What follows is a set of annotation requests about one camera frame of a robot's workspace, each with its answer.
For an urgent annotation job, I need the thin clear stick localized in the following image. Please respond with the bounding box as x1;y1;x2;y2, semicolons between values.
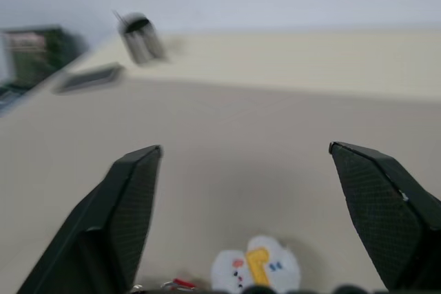
111;9;127;29

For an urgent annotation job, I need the black smartphone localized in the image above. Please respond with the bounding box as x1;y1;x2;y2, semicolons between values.
52;62;124;96

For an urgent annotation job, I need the white plush keychain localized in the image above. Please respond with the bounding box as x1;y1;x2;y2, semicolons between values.
210;235;302;292

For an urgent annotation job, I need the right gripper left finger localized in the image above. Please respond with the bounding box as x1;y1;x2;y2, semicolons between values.
17;144;163;294

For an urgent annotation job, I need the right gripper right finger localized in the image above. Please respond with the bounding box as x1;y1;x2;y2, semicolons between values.
328;140;441;292

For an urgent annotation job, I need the stainless steel cup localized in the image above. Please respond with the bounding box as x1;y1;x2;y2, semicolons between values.
118;11;167;65

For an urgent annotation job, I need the open laptop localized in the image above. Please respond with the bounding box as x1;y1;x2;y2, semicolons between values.
0;24;89;111

